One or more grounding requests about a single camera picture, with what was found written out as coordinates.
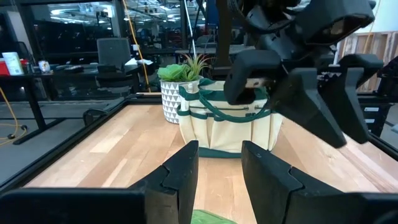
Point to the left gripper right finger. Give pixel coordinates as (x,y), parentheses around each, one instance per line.
(273,193)

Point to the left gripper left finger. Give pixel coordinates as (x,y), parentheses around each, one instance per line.
(180,186)

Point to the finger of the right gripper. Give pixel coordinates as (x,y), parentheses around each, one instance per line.
(301,102)
(345,102)

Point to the translucent green spray bottle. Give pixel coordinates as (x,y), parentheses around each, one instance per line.
(211,217)

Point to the beige and green gardening bag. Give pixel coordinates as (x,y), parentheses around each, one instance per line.
(230,133)

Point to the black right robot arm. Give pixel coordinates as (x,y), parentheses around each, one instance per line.
(388,77)

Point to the wooden crate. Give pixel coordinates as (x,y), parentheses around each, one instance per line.
(382,43)

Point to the thin white pole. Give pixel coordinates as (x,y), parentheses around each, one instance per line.
(190,31)

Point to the green succulent plant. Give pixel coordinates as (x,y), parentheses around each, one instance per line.
(174,71)

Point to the white triangle-patterned planter pot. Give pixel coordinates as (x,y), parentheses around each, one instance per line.
(170,102)

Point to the gray office chair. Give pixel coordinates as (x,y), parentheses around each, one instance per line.
(113,53)

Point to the black office desk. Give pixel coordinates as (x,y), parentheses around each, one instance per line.
(62,73)

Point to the small printed cup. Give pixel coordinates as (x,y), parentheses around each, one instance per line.
(44,66)

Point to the white container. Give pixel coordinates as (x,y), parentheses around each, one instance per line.
(13,63)

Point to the red box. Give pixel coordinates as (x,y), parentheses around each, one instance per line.
(3,68)

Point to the dark vertical post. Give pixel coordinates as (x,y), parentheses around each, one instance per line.
(224,31)

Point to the black table frame rail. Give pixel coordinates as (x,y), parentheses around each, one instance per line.
(384,146)
(77,137)

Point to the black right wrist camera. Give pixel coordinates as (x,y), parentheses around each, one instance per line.
(326,12)

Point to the black rail bracket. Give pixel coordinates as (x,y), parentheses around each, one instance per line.
(93,113)

